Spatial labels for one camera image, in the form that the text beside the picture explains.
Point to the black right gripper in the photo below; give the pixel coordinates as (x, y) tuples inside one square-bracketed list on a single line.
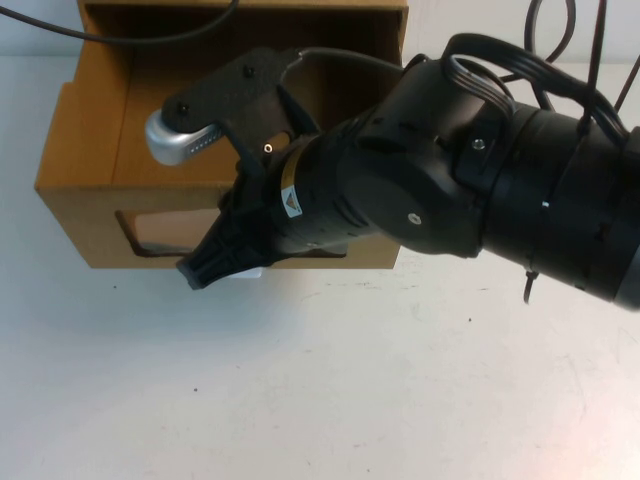
[(280, 210)]

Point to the windowed cardboard shoe box drawer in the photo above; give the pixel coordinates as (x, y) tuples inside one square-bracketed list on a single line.
[(90, 225)]

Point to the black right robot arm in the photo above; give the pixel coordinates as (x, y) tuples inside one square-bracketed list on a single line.
[(425, 200)]

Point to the black zip tie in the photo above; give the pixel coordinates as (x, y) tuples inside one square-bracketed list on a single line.
[(527, 290)]

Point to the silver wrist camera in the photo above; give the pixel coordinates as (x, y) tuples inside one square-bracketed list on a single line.
[(165, 145)]

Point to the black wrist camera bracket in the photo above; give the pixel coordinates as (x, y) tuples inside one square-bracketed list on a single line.
[(225, 90)]

